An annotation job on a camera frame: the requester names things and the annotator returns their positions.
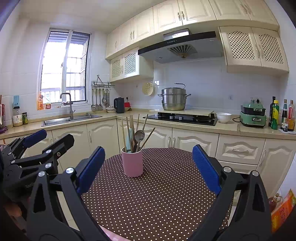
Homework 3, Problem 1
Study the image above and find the metal wall rack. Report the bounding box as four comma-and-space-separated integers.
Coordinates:
91, 75, 115, 88

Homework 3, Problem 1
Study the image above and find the black electric kettle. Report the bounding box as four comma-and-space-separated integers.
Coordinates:
113, 97, 125, 114

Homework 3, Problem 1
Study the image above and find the black gas stove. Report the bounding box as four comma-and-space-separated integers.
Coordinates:
143, 112, 218, 126

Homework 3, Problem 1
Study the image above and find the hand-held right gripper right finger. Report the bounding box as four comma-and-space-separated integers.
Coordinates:
192, 144, 271, 241

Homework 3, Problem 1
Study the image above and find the metal spoon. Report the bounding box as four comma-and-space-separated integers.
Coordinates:
134, 130, 145, 153

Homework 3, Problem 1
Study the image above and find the white bowl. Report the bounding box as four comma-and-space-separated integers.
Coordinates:
216, 112, 232, 124

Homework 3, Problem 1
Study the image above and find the brown polka-dot tablecloth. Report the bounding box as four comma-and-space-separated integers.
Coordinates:
81, 148, 233, 241

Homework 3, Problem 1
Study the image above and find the metal faucet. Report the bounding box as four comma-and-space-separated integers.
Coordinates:
60, 93, 76, 120

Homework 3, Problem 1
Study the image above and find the glass jar with white label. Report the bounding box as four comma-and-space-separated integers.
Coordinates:
13, 106, 23, 127

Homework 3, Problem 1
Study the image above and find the dark glass bottle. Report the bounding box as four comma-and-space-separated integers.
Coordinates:
269, 96, 276, 127

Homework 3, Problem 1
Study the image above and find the dark soy sauce bottle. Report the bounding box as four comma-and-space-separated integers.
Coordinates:
281, 99, 288, 130

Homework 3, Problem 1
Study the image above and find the round cream perforated tray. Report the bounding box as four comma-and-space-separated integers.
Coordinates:
142, 82, 155, 96

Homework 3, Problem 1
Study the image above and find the green electric cooker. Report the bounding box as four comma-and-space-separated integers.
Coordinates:
239, 100, 267, 128

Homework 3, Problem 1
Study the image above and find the person's left hand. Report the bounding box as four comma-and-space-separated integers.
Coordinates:
3, 202, 22, 218

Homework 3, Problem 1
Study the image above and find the range hood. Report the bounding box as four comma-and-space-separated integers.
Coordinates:
138, 28, 224, 64

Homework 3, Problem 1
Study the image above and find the kitchen window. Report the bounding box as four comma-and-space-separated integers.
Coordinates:
37, 27, 93, 110

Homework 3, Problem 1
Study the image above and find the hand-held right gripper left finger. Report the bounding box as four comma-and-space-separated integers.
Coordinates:
26, 146, 111, 241

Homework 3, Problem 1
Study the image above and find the stainless steel steamer pot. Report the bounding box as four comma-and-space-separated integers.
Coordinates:
158, 83, 191, 111

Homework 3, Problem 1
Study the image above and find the set of wooden chopsticks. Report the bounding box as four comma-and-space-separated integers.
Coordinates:
121, 113, 156, 153

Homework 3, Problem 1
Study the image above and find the stainless steel sink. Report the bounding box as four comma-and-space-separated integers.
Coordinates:
42, 114, 102, 127

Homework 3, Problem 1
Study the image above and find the green bottle with yellow cap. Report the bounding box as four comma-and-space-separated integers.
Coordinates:
271, 100, 280, 130

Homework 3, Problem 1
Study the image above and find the cream wall cabinet row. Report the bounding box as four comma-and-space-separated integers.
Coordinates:
105, 0, 280, 59

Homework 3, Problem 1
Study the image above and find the brown oil bottle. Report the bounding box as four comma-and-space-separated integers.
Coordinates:
268, 193, 281, 212

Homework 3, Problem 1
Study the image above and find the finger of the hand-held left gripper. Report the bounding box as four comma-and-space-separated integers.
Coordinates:
0, 129, 48, 163
9, 133, 75, 176

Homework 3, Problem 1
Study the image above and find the orange bag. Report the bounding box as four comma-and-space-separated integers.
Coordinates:
271, 189, 296, 233

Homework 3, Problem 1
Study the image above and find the light blue sheathed knife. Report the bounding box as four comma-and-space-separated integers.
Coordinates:
128, 128, 135, 153

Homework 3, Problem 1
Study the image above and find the large lattice door wall cabinet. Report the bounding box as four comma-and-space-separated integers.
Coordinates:
218, 26, 289, 75

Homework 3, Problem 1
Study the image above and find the small lattice door wall cabinet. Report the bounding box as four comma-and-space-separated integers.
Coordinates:
109, 47, 154, 82

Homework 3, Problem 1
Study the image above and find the pink utensil holder cup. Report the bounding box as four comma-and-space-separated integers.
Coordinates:
121, 147, 144, 178

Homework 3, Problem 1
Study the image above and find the white mat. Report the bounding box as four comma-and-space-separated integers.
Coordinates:
277, 127, 296, 135

